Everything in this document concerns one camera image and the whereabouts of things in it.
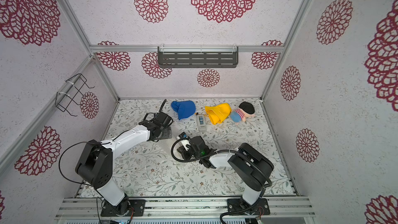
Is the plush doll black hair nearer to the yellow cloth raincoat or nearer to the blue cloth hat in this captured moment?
the yellow cloth raincoat

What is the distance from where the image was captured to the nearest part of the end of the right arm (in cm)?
69

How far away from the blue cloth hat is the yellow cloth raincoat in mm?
98

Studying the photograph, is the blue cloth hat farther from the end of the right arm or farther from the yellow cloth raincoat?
the end of the right arm

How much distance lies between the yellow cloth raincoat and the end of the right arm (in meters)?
0.31

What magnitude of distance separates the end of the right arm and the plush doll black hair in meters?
0.39

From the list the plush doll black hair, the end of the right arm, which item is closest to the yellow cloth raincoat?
the plush doll black hair

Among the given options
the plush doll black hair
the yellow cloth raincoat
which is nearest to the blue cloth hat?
the yellow cloth raincoat

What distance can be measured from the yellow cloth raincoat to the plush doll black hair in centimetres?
4

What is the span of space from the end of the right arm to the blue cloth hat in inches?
13.7

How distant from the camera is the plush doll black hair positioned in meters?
1.05

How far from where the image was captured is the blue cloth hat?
1118 mm

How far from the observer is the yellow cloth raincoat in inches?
41.3

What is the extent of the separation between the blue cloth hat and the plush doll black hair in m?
0.29

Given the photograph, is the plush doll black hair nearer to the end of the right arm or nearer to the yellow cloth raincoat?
the yellow cloth raincoat
